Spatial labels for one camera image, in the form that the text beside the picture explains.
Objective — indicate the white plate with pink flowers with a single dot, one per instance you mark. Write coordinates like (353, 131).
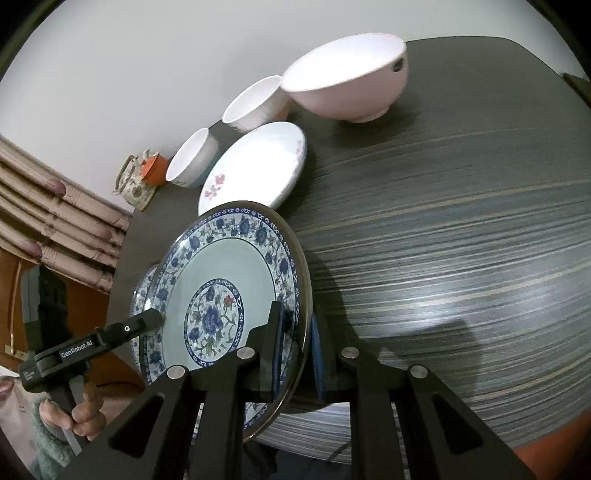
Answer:
(254, 166)

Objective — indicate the floral ceramic teapot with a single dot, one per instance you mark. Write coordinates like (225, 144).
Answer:
(136, 190)

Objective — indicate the beige pleated curtain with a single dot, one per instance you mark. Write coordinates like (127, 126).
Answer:
(55, 221)

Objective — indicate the small white bowl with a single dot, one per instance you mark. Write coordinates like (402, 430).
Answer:
(191, 157)
(254, 104)

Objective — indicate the orange lidded cup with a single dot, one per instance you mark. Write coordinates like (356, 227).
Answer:
(154, 170)

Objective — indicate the person's left hand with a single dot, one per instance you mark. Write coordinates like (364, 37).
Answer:
(85, 415)

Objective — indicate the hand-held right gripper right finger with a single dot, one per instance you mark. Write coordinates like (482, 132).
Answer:
(318, 364)

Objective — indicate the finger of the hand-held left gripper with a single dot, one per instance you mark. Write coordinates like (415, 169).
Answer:
(134, 325)

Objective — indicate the beige wall socket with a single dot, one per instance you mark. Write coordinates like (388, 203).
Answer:
(16, 353)

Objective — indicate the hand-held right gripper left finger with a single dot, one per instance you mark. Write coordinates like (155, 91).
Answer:
(276, 355)

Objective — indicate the person's left forearm green sleeve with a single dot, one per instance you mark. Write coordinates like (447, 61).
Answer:
(46, 450)

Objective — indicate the blue floral plate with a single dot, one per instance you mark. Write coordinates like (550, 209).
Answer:
(141, 295)
(231, 272)

